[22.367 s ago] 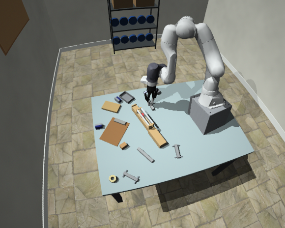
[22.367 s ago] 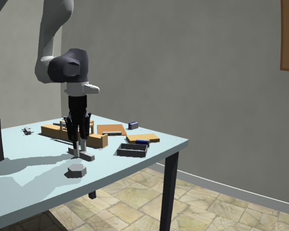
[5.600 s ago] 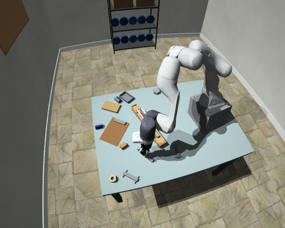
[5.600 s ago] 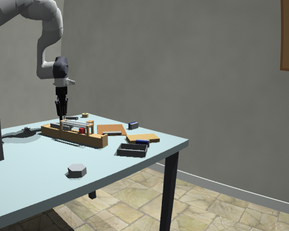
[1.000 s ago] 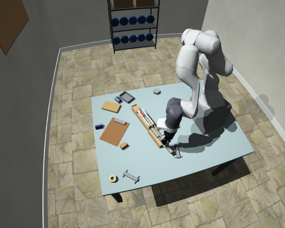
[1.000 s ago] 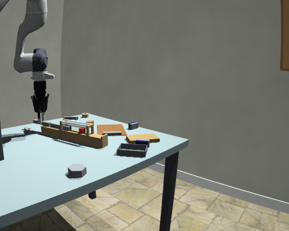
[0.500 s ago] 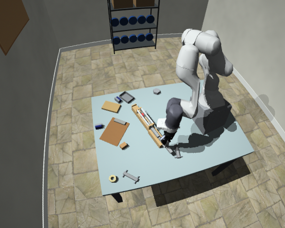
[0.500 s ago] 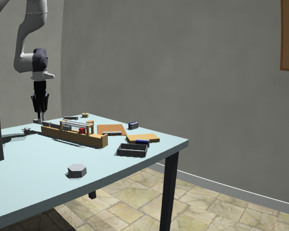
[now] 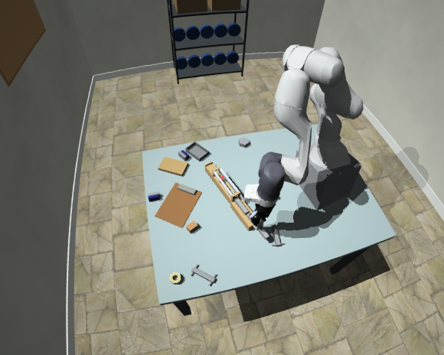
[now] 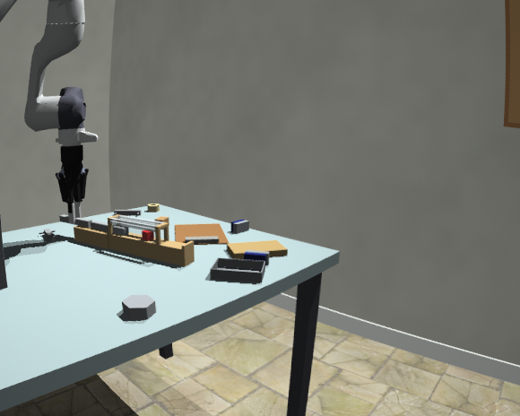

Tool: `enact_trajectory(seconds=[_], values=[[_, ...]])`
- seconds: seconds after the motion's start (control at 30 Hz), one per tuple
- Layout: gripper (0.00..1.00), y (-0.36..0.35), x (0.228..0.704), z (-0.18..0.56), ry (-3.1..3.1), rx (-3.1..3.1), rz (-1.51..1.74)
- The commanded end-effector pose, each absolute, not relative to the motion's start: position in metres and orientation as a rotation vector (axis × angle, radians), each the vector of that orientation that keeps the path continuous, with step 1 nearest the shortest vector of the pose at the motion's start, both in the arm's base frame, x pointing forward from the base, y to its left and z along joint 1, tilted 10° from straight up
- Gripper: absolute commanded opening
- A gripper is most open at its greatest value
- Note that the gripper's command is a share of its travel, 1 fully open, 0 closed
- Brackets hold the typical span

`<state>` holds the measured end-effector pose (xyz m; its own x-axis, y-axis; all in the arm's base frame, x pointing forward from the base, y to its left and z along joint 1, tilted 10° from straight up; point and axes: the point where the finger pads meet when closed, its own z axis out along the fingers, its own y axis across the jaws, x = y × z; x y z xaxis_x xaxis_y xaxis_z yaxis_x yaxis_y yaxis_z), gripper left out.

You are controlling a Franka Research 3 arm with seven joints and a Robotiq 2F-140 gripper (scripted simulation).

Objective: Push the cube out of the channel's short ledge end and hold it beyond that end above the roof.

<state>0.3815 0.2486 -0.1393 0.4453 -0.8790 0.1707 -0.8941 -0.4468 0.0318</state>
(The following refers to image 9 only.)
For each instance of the brown clipboard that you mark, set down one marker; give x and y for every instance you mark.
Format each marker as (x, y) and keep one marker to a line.
(178, 205)

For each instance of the tan flat board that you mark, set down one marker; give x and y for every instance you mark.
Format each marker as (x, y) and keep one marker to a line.
(173, 166)

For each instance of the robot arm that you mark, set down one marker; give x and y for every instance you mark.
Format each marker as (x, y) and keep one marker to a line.
(325, 69)

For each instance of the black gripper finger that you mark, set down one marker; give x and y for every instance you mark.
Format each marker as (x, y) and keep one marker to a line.
(255, 219)
(263, 218)

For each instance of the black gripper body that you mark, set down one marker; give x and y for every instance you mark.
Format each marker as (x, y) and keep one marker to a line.
(260, 209)

